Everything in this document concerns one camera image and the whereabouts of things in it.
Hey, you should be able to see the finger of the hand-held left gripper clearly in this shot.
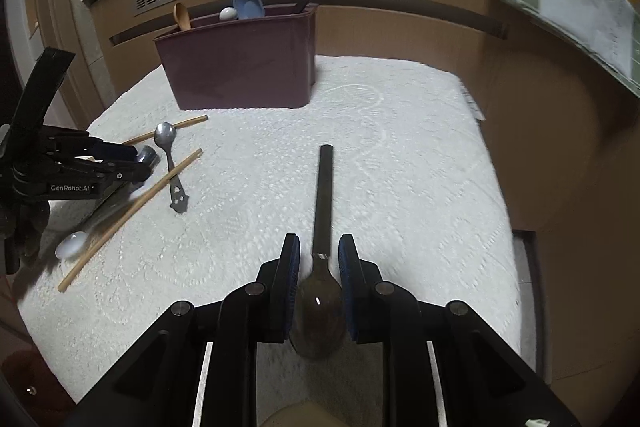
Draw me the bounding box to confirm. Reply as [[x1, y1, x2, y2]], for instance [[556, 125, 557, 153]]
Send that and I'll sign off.
[[75, 157, 162, 190], [42, 129, 140, 164]]

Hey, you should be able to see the wooden spoon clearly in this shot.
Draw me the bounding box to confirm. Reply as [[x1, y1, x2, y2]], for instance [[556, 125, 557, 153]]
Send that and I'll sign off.
[[172, 3, 194, 32]]

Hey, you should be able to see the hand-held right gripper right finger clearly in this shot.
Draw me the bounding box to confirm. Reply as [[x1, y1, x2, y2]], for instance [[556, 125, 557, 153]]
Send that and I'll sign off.
[[337, 233, 583, 427]]

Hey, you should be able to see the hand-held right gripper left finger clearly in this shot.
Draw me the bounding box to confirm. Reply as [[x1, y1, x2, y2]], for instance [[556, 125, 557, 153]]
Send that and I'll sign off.
[[75, 233, 302, 427]]

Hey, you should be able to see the purple plastic utensil holder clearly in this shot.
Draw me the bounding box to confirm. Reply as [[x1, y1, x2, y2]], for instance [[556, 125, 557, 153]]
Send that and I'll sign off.
[[153, 4, 319, 111]]

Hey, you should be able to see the blue plastic spoon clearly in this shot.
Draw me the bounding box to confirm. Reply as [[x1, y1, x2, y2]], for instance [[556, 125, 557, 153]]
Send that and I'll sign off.
[[232, 0, 266, 20]]

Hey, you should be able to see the metal spoon with cutout handle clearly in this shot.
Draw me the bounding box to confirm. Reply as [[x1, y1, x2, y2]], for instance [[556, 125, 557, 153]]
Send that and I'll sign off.
[[153, 122, 190, 214]]

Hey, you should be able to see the wooden chopstick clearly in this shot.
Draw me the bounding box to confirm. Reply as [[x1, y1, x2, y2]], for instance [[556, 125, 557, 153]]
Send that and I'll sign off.
[[57, 148, 203, 293], [121, 115, 208, 146]]

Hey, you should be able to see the white textured towel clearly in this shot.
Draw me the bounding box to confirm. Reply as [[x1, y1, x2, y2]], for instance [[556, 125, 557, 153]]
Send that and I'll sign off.
[[17, 54, 523, 427]]

